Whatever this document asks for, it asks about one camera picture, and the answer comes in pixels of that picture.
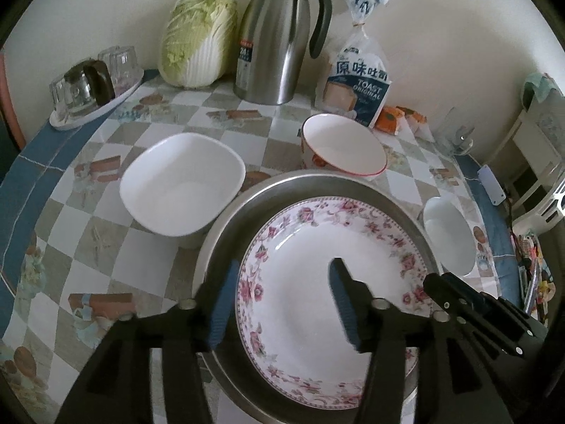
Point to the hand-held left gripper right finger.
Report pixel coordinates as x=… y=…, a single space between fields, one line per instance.
x=344 y=304

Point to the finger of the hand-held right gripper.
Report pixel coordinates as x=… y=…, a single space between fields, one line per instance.
x=499 y=307
x=441 y=296

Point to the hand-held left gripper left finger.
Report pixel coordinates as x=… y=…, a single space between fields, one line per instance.
x=223 y=313

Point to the round pink floral plate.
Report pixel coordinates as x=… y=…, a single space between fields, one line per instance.
x=300 y=282

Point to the large white bowl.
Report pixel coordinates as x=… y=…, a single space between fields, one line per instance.
x=448 y=234

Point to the stainless steel plate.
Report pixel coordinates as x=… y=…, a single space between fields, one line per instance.
x=265 y=190

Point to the colourful patterned cloth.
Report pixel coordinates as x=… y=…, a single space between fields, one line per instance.
x=529 y=247

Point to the white cutout chair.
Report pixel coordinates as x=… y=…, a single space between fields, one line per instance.
x=551 y=205

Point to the white power strip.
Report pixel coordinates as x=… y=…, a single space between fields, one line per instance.
x=490 y=183

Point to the small white bowl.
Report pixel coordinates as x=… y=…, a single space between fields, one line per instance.
x=181 y=185

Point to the clear glass mug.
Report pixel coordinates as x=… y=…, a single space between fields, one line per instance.
x=454 y=134

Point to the strawberry print bowl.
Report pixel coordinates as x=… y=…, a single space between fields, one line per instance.
x=340 y=141

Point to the white wooden stand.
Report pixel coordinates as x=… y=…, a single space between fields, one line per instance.
x=507 y=134

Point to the orange snack packet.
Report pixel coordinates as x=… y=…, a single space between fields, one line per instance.
x=390 y=120
x=418 y=119

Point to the white printed sign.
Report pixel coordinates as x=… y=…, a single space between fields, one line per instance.
x=551 y=119

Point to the sliced bread bag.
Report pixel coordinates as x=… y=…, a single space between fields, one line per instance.
x=357 y=92

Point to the teal cloth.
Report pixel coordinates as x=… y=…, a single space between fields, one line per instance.
x=540 y=84

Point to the white tray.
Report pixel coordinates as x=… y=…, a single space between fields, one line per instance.
x=110 y=101

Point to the clear drinking glass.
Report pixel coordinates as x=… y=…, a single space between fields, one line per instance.
x=59 y=95
x=108 y=64
x=128 y=64

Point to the stainless steel thermos jug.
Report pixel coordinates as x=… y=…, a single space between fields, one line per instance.
x=273 y=44

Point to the napa cabbage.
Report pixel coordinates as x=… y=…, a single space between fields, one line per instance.
x=198 y=44

